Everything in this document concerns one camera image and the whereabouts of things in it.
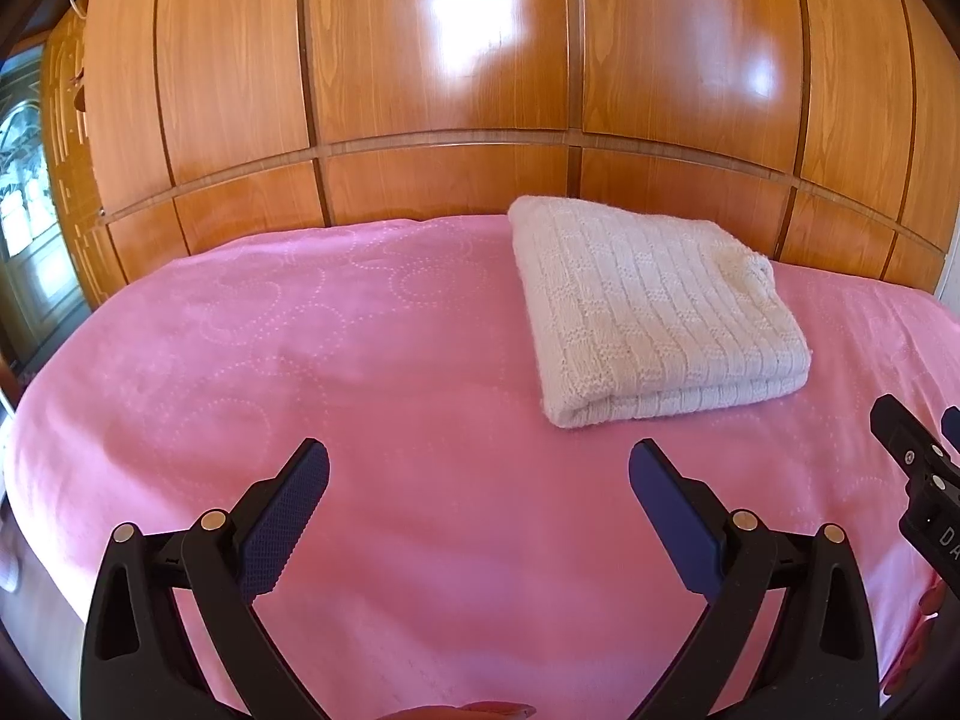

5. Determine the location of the pink bed sheet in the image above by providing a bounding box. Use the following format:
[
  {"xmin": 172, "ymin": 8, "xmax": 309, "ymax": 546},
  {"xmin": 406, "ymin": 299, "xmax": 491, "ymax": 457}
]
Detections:
[{"xmin": 0, "ymin": 214, "xmax": 960, "ymax": 720}]

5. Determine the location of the cream knitted sweater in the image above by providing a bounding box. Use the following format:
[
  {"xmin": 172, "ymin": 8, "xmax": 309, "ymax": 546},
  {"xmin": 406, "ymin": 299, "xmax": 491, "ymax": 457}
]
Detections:
[{"xmin": 508, "ymin": 195, "xmax": 815, "ymax": 430}]

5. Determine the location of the person's right hand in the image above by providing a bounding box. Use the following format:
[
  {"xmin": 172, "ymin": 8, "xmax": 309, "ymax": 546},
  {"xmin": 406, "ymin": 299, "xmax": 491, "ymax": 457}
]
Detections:
[{"xmin": 881, "ymin": 577, "xmax": 948, "ymax": 698}]

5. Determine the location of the person's left hand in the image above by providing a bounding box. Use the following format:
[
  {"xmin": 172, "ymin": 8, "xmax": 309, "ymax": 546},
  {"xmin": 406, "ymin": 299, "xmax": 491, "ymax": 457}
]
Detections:
[{"xmin": 386, "ymin": 700, "xmax": 538, "ymax": 720}]

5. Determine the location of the ornate glass door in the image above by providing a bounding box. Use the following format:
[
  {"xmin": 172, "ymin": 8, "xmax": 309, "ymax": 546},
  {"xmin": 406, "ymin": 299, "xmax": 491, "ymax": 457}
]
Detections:
[{"xmin": 0, "ymin": 52, "xmax": 83, "ymax": 380}]

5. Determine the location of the wooden wardrobe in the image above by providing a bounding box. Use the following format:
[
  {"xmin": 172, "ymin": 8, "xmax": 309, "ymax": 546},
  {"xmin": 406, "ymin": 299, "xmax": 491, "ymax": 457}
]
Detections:
[{"xmin": 41, "ymin": 0, "xmax": 960, "ymax": 308}]

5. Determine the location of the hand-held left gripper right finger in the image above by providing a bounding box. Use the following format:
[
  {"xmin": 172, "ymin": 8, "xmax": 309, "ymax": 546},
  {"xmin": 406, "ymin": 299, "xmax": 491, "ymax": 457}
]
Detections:
[{"xmin": 628, "ymin": 438, "xmax": 880, "ymax": 720}]

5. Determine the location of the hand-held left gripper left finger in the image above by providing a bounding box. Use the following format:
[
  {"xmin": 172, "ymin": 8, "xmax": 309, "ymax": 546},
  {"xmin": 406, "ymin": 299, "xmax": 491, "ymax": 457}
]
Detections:
[{"xmin": 79, "ymin": 436, "xmax": 332, "ymax": 720}]

